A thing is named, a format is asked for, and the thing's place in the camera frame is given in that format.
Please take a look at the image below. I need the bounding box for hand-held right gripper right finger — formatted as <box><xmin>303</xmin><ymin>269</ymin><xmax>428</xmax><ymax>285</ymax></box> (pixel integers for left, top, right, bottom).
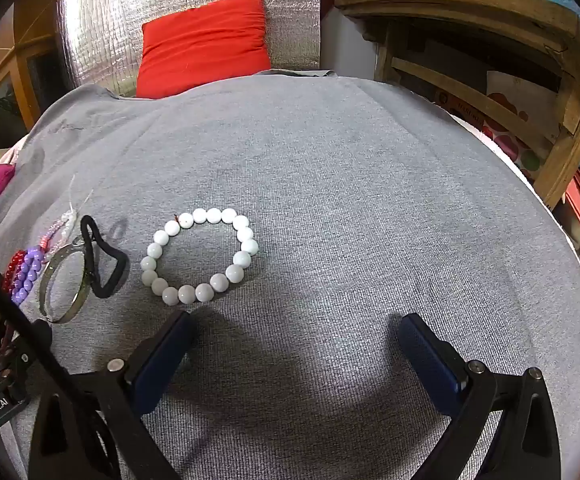
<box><xmin>399</xmin><ymin>313</ymin><xmax>563</xmax><ymax>480</ymax></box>

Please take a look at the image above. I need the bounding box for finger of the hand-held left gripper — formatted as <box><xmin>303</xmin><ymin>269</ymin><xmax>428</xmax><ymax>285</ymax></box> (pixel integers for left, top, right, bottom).
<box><xmin>0</xmin><ymin>319</ymin><xmax>53</xmax><ymax>386</ymax></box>

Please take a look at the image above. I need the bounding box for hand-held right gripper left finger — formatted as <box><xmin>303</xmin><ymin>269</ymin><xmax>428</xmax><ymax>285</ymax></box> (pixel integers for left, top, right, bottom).
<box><xmin>27</xmin><ymin>309</ymin><xmax>197</xmax><ymax>480</ymax></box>

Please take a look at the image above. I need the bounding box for silver metal bangle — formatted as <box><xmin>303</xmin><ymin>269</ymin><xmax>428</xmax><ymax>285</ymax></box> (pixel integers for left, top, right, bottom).
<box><xmin>38</xmin><ymin>236</ymin><xmax>93</xmax><ymax>323</ymax></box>

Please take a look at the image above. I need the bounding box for black hair tie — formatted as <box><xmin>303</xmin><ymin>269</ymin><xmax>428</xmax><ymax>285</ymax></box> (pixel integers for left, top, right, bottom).
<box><xmin>80</xmin><ymin>215</ymin><xmax>130</xmax><ymax>300</ymax></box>

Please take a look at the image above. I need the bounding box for white bead bracelet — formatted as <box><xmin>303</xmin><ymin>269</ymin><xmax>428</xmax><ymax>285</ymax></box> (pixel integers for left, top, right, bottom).
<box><xmin>140</xmin><ymin>207</ymin><xmax>261</xmax><ymax>306</ymax></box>

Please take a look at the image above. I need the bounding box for grey blanket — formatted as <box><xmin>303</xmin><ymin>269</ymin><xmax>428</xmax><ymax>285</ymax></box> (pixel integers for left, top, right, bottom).
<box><xmin>0</xmin><ymin>69</ymin><xmax>580</xmax><ymax>480</ymax></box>

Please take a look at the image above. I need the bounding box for dark red box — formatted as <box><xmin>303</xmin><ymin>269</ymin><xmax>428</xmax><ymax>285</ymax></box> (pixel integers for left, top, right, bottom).
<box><xmin>435</xmin><ymin>87</ymin><xmax>491</xmax><ymax>128</ymax></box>

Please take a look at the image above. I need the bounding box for white dotted box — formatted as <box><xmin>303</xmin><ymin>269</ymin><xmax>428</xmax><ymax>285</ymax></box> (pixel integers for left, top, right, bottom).
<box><xmin>480</xmin><ymin>71</ymin><xmax>561</xmax><ymax>183</ymax></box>

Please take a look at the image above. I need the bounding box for wooden glass-door cabinet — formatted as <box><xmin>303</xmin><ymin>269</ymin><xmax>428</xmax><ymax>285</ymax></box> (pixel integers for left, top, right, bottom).
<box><xmin>0</xmin><ymin>0</ymin><xmax>103</xmax><ymax>151</ymax></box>

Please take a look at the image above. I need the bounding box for red cushion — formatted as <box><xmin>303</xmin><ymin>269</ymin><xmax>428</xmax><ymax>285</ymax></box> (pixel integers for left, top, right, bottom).
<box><xmin>136</xmin><ymin>0</ymin><xmax>273</xmax><ymax>100</ymax></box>

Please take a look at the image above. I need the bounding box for wooden shelf rack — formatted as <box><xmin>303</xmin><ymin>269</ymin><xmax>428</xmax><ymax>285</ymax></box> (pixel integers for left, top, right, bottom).
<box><xmin>334</xmin><ymin>0</ymin><xmax>580</xmax><ymax>211</ymax></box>

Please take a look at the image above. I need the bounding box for black cable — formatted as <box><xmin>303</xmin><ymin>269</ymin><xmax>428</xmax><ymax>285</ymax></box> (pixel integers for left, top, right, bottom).
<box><xmin>0</xmin><ymin>259</ymin><xmax>120</xmax><ymax>466</ymax></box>

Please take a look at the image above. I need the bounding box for purple bead bracelet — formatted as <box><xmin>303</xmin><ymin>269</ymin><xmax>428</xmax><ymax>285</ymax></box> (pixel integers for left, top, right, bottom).
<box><xmin>10</xmin><ymin>245</ymin><xmax>50</xmax><ymax>305</ymax></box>

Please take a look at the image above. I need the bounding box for red bead bracelet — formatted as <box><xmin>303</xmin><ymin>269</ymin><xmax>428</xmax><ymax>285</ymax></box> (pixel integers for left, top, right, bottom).
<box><xmin>2</xmin><ymin>251</ymin><xmax>26</xmax><ymax>295</ymax></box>

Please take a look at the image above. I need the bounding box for pink bead bracelet clear string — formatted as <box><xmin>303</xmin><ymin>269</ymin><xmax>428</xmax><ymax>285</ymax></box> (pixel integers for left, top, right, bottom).
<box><xmin>40</xmin><ymin>175</ymin><xmax>95</xmax><ymax>256</ymax></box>

